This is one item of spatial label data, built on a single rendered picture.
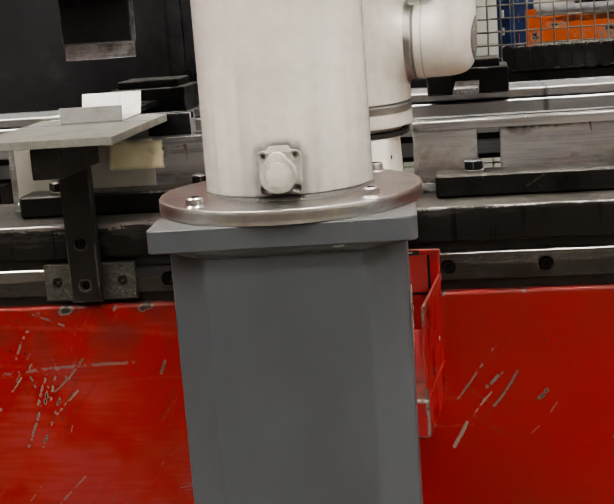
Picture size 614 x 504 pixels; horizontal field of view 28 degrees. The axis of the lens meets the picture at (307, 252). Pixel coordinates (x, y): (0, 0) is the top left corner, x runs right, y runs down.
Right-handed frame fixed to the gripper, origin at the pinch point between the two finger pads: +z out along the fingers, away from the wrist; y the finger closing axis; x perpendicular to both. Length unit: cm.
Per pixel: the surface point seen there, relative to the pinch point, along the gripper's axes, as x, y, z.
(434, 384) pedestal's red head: 4.7, 0.5, 14.2
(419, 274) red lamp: 2.3, -9.8, 4.4
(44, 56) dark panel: -74, -80, -16
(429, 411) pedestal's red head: 4.8, 6.2, 15.0
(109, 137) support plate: -32.2, -4.2, -15.1
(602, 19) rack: 25, -195, -2
